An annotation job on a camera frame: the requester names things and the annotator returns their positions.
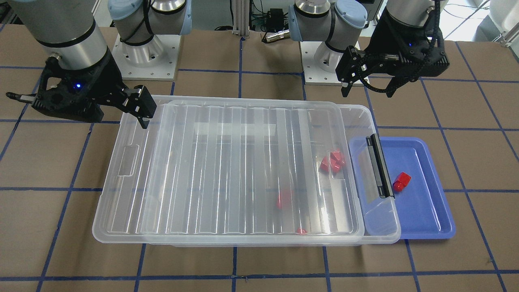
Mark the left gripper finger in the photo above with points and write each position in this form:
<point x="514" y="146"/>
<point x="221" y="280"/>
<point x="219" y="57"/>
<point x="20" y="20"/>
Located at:
<point x="349" y="65"/>
<point x="401" y="73"/>

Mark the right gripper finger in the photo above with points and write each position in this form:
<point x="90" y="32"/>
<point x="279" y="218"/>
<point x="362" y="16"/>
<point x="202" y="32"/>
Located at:
<point x="138" y="102"/>

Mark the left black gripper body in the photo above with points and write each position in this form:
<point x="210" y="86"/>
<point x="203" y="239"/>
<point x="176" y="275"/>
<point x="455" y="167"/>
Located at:
<point x="390" y="45"/>

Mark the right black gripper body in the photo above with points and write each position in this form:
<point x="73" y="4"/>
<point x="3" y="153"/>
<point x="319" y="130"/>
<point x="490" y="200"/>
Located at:
<point x="106" y="81"/>

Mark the clear plastic box lid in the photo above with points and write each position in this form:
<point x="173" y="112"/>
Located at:
<point x="227" y="170"/>

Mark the red block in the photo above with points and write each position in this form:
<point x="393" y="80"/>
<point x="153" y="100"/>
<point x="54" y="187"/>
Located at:
<point x="328" y="165"/>
<point x="401" y="182"/>

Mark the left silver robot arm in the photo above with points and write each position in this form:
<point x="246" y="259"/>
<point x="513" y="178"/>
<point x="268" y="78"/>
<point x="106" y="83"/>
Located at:
<point x="340" y="23"/>

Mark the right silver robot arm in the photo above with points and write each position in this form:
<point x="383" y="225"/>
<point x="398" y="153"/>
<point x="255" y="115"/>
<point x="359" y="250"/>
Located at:
<point x="68" y="27"/>

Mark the clear plastic storage box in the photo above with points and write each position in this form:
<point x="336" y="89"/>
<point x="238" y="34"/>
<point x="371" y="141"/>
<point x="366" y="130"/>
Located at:
<point x="365" y="121"/>

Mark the red block box middle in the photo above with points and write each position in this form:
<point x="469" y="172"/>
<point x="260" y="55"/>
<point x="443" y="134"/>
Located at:
<point x="284" y="199"/>

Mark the red block box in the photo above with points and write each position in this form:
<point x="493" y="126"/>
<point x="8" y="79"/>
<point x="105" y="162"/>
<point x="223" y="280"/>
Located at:
<point x="301" y="231"/>
<point x="284" y="199"/>

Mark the red block box far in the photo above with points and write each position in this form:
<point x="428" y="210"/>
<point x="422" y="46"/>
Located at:
<point x="301" y="231"/>

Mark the blue plastic tray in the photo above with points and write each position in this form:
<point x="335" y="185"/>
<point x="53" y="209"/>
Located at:
<point x="419" y="212"/>

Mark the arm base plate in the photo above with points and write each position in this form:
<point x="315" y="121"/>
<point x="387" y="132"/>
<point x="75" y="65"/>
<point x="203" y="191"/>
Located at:
<point x="319" y="63"/>
<point x="154" y="61"/>

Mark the black box handle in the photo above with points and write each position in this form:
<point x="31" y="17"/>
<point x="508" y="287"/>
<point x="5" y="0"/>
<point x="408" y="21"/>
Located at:
<point x="378" y="163"/>

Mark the aluminium frame post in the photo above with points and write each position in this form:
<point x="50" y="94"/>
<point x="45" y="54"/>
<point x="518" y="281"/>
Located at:
<point x="241" y="10"/>

